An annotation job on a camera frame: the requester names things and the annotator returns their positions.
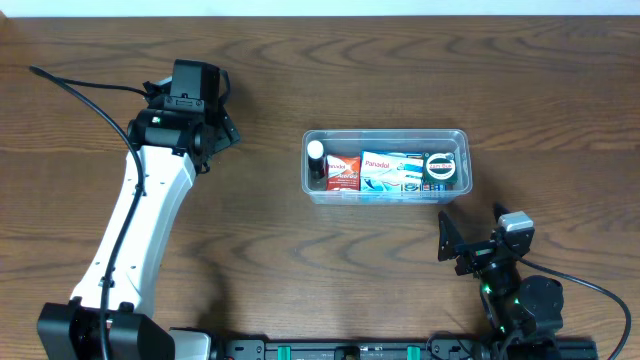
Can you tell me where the blue Kool Fever box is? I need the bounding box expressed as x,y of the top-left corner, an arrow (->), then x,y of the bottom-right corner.
359,149 -> 449,195

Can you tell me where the dark green round-label box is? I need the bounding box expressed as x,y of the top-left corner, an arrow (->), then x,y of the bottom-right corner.
423,152 -> 459,185

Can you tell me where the white green medicine box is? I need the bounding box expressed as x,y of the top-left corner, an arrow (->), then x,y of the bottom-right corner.
360,152 -> 424,184

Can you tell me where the black bottle white cap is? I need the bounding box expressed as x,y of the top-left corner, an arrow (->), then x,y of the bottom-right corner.
306,140 -> 326,181

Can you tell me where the clear plastic container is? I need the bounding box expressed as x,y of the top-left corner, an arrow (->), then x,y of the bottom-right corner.
301,129 -> 473,205

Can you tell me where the red snack packet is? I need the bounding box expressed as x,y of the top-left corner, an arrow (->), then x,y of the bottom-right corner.
326,155 -> 361,191

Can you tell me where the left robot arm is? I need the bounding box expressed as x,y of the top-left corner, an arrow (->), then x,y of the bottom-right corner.
37,107 -> 240,359

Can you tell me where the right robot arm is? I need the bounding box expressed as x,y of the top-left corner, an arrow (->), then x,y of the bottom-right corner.
438,204 -> 564,359

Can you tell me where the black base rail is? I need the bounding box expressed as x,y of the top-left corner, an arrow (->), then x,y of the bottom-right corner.
169,327 -> 598,360

